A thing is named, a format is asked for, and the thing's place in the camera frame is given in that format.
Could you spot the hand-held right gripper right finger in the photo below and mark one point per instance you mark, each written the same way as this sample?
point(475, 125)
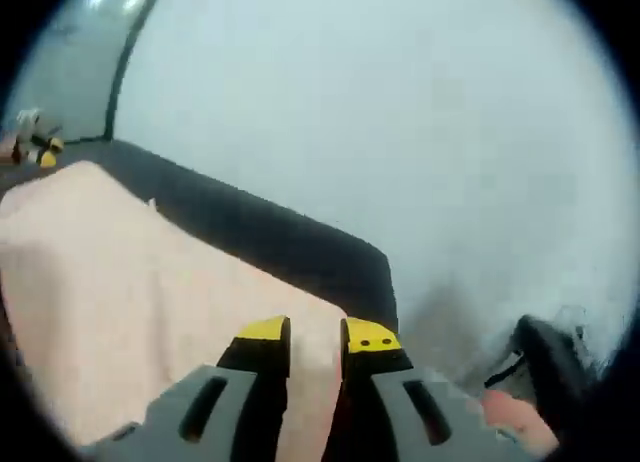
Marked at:
point(387, 412)

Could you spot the pink towel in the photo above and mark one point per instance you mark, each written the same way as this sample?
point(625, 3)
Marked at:
point(125, 282)

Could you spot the frosted glass partition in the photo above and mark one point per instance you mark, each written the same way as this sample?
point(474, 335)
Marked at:
point(65, 57)

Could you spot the person's right hand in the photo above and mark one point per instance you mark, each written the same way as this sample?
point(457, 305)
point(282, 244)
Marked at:
point(515, 417)

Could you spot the black partition frame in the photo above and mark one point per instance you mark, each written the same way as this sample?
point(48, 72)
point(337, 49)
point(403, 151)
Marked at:
point(116, 82)

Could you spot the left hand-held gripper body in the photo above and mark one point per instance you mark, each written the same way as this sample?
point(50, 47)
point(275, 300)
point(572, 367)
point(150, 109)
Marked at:
point(27, 124)

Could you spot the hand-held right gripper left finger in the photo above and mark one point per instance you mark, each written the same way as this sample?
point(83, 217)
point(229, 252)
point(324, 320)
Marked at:
point(165, 407)

